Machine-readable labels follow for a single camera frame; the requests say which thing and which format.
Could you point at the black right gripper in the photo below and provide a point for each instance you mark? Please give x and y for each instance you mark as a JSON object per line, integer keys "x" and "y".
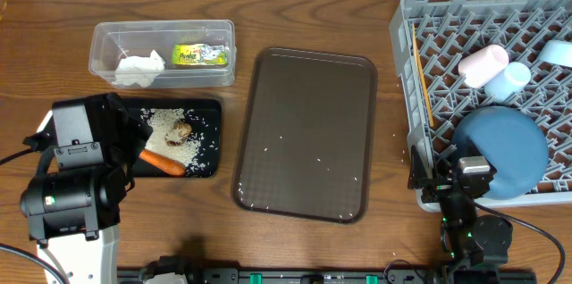
{"x": 438, "y": 187}

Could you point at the blue plate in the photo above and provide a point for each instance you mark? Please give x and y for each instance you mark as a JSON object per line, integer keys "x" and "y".
{"x": 512, "y": 142}

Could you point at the wooden chopstick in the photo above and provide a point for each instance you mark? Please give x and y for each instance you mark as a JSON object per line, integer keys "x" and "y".
{"x": 421, "y": 75}

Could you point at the light blue plastic cup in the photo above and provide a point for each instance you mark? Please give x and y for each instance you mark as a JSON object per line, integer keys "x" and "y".
{"x": 508, "y": 82}

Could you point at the light blue rice bowl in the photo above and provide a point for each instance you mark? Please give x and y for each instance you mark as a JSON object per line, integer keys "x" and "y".
{"x": 557, "y": 52}

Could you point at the brown food scrap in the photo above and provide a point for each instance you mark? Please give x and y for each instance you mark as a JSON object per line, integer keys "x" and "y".
{"x": 178, "y": 134}

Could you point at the orange carrot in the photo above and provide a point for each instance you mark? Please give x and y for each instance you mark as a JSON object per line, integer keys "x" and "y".
{"x": 163, "y": 163}

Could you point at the pile of white rice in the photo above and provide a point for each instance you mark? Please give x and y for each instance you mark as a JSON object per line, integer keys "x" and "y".
{"x": 201, "y": 151}

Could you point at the green snack wrapper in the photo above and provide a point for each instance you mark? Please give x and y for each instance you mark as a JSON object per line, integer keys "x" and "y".
{"x": 199, "y": 54}

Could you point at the white tissue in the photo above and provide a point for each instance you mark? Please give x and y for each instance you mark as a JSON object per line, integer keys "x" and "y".
{"x": 138, "y": 70}

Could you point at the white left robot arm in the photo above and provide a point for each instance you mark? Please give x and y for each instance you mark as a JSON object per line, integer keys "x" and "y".
{"x": 88, "y": 149}

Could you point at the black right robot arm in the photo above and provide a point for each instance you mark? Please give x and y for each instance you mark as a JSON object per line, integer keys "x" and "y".
{"x": 478, "y": 244}

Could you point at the grey dishwasher rack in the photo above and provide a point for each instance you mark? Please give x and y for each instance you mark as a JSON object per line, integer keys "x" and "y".
{"x": 449, "y": 30}

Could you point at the black waste tray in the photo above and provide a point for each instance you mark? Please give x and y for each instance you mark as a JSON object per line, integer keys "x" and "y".
{"x": 132, "y": 104}

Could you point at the dark brown serving tray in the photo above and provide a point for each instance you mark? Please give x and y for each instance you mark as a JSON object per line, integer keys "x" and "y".
{"x": 306, "y": 145}

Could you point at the clear plastic bin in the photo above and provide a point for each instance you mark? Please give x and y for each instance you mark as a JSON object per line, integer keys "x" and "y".
{"x": 113, "y": 41}

